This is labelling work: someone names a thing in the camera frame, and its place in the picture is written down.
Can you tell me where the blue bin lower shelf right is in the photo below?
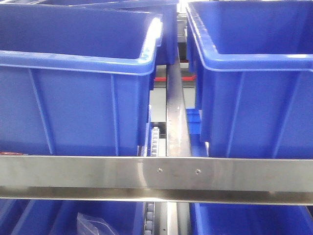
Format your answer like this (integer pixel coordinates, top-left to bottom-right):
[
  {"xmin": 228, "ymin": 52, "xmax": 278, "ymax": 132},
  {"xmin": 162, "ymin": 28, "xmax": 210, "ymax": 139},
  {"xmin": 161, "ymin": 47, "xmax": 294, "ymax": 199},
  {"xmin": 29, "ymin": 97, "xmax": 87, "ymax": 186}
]
[{"xmin": 190, "ymin": 203, "xmax": 313, "ymax": 235}]

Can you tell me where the blue bin shelf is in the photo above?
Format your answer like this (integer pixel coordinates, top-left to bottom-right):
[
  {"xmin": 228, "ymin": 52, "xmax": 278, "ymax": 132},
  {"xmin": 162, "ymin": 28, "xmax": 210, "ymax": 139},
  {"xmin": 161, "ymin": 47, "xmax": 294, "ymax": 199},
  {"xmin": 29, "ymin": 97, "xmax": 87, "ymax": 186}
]
[
  {"xmin": 190, "ymin": 203, "xmax": 313, "ymax": 235},
  {"xmin": 0, "ymin": 199, "xmax": 145, "ymax": 235}
]

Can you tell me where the blue bin lower shelf left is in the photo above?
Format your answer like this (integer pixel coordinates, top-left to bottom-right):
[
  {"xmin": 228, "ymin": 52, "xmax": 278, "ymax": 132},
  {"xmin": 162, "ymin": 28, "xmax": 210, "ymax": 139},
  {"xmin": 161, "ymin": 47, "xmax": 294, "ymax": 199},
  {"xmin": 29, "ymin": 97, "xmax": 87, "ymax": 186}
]
[{"xmin": 0, "ymin": 199, "xmax": 145, "ymax": 235}]

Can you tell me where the roller conveyor track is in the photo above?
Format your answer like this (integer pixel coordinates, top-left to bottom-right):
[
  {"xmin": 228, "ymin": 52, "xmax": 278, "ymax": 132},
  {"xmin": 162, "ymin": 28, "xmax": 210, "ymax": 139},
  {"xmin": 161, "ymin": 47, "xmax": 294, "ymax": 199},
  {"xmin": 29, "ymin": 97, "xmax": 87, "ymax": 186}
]
[{"xmin": 148, "ymin": 127, "xmax": 160, "ymax": 157}]

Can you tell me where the large blue bin left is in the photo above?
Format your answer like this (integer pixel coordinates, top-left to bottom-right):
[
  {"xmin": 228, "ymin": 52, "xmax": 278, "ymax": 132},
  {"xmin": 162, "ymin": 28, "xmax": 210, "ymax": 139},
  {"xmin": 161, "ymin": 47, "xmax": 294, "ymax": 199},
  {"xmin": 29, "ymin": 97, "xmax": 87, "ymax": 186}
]
[{"xmin": 0, "ymin": 4, "xmax": 162, "ymax": 156}]

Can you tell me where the large blue bin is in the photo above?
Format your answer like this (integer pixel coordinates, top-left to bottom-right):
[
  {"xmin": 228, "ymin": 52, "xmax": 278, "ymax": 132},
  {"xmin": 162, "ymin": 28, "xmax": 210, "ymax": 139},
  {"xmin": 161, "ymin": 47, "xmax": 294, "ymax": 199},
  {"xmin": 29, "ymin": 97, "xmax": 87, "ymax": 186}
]
[
  {"xmin": 187, "ymin": 0, "xmax": 313, "ymax": 159},
  {"xmin": 0, "ymin": 4, "xmax": 162, "ymax": 156}
]

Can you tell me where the blue bin behind left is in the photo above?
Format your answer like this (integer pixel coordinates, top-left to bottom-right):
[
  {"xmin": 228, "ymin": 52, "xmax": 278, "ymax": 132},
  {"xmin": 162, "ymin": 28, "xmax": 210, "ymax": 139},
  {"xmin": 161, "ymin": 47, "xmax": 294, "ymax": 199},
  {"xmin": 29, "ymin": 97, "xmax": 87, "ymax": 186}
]
[{"xmin": 39, "ymin": 0, "xmax": 178, "ymax": 65}]

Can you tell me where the large blue bin right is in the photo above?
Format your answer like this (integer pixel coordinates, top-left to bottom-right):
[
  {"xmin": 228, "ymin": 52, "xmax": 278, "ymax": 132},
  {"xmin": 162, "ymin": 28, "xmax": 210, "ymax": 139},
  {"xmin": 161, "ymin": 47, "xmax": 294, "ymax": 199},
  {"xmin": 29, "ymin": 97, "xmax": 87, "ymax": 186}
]
[{"xmin": 187, "ymin": 0, "xmax": 313, "ymax": 159}]

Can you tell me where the clear plastic bag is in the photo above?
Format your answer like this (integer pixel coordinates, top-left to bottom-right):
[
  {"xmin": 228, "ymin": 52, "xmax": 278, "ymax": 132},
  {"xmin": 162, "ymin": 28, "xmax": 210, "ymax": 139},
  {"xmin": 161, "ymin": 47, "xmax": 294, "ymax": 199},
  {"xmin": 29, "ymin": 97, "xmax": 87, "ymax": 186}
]
[{"xmin": 76, "ymin": 213, "xmax": 118, "ymax": 235}]

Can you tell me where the steel centre divider rail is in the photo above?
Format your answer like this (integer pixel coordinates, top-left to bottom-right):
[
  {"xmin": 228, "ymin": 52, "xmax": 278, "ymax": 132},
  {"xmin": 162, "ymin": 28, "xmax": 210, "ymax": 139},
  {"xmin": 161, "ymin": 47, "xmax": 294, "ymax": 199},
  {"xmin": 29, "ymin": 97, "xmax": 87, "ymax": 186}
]
[{"xmin": 166, "ymin": 57, "xmax": 191, "ymax": 157}]

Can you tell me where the steel shelf front rail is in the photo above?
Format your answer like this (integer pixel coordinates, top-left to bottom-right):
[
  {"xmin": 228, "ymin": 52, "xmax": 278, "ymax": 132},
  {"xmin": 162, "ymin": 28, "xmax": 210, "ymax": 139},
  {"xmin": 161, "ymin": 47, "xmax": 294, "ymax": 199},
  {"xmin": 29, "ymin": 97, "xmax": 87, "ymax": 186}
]
[{"xmin": 0, "ymin": 155, "xmax": 313, "ymax": 205}]

